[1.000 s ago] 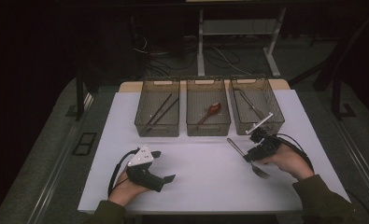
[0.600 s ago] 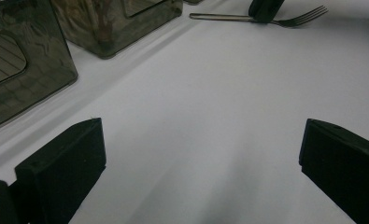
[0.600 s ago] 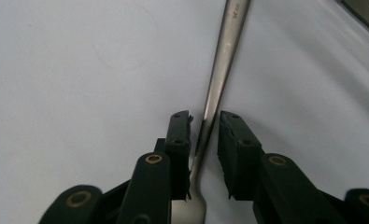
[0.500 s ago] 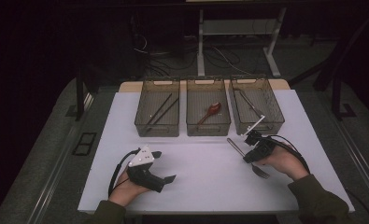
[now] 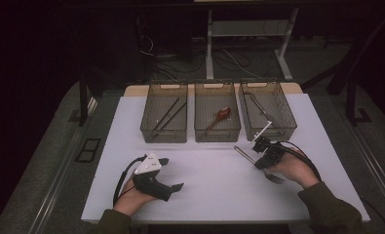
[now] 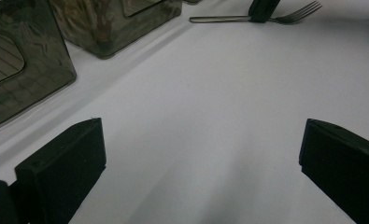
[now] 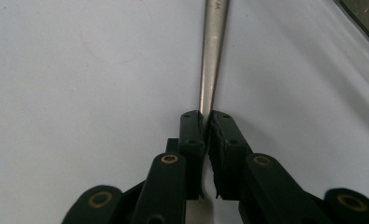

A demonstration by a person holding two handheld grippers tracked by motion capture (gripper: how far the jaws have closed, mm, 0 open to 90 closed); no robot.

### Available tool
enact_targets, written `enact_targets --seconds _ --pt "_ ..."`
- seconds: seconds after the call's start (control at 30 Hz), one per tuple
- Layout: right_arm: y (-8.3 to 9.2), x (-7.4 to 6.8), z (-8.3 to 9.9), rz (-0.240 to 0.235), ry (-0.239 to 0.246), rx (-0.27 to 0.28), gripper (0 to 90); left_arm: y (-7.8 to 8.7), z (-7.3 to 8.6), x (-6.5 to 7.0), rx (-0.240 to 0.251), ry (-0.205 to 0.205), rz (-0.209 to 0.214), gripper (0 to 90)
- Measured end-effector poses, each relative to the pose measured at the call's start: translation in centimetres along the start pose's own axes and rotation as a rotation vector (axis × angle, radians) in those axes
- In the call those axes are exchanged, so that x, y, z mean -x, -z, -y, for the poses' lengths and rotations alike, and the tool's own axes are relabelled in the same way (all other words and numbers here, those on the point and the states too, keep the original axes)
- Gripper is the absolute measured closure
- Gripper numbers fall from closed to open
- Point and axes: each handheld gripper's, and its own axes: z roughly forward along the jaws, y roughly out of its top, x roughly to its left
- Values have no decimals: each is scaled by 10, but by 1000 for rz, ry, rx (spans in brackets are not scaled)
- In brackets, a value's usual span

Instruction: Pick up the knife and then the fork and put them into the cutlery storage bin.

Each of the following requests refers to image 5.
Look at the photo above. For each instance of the metal fork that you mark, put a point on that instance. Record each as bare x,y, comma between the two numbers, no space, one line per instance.
245,155

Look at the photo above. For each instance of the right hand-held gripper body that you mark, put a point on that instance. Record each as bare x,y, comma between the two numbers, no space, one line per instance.
273,154

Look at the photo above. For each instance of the person's left hand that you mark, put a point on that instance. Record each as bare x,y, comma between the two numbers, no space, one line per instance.
130,200

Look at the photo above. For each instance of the white table mat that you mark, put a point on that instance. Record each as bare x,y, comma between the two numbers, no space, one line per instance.
219,201

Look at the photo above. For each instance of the person's right hand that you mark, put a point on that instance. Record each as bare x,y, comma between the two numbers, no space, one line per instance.
295,170

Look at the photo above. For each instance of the brown wooden spoon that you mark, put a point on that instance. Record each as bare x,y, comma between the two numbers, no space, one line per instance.
223,113

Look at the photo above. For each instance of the black metal stand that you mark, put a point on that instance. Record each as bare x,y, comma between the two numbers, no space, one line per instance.
351,100
83,100

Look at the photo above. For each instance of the metal tongs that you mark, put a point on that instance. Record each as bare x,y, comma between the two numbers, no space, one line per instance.
260,107

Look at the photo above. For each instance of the grey metal rail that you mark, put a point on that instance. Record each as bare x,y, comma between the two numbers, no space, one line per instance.
375,165
53,195

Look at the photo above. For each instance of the smoky transparent plastic bin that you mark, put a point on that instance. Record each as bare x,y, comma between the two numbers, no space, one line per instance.
162,104
216,97
277,107

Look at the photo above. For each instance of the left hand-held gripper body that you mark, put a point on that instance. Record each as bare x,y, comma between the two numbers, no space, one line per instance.
151,187

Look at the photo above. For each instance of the white metal desk frame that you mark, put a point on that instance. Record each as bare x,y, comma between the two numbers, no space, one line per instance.
209,48

